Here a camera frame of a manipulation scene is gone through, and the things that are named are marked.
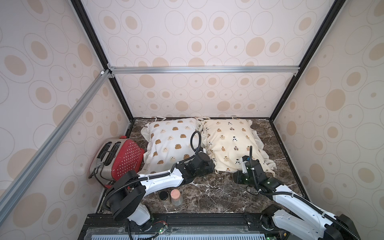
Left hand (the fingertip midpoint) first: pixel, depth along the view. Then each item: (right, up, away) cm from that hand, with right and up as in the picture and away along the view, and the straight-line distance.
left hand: (221, 165), depth 79 cm
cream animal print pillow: (+5, +12, +12) cm, 18 cm away
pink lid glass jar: (-23, -15, -6) cm, 28 cm away
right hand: (+11, -6, +6) cm, 13 cm away
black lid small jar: (-29, -13, -7) cm, 33 cm away
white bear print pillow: (-30, +11, +13) cm, 35 cm away
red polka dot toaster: (-56, +4, -2) cm, 56 cm away
